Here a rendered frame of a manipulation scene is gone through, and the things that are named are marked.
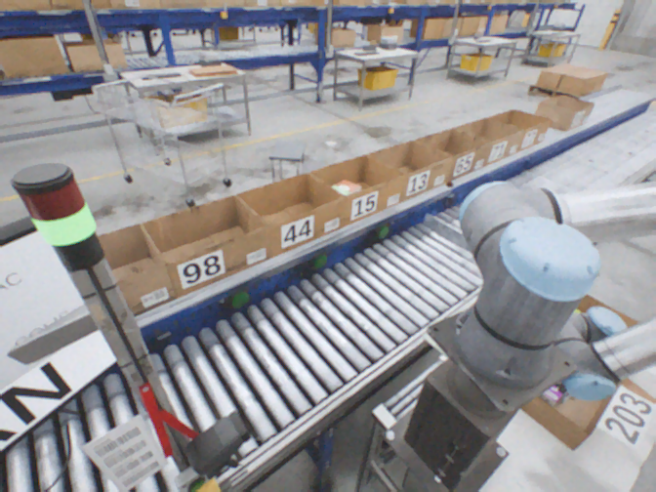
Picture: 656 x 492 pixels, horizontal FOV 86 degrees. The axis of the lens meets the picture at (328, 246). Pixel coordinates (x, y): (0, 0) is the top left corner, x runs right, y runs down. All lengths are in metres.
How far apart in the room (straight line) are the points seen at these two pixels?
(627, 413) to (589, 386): 0.41
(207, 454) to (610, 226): 0.90
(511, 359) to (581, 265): 0.22
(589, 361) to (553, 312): 0.35
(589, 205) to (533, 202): 0.11
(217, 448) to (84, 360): 0.30
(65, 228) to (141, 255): 1.14
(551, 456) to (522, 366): 0.61
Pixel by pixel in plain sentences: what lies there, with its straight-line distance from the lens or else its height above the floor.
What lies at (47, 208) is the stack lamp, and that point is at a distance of 0.45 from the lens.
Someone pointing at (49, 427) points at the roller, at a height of 0.74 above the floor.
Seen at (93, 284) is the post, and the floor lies 1.52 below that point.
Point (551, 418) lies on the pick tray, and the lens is 1.34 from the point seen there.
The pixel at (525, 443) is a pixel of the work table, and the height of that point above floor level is 0.75.
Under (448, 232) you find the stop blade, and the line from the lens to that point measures 1.95.
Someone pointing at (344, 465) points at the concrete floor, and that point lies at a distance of 1.95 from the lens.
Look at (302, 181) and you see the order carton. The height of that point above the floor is 1.01.
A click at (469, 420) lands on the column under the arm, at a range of 0.91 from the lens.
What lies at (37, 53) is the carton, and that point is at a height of 1.01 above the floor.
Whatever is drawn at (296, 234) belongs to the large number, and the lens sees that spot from 1.48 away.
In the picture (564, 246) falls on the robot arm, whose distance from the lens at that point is 0.69.
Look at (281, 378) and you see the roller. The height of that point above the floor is 0.75.
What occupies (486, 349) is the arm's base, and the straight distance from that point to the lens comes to 0.75.
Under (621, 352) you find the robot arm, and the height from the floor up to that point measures 1.21.
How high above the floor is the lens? 1.83
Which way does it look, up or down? 38 degrees down
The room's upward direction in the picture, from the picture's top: 3 degrees clockwise
